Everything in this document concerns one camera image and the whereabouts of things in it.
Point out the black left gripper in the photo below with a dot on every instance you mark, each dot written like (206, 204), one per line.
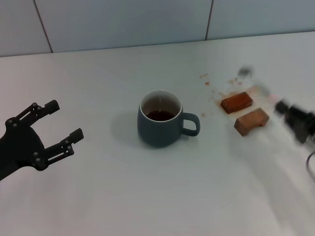
(22, 147)

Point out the stained dark wooden block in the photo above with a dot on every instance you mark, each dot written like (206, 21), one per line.
(236, 103)

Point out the light wooden block with notch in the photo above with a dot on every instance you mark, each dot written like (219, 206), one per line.
(248, 121)

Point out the grey ceramic cup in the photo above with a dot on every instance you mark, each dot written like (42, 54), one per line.
(157, 135)

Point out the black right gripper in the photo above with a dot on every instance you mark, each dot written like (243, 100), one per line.
(301, 123)

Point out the dark coffee liquid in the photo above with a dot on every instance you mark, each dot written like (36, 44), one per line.
(160, 116)

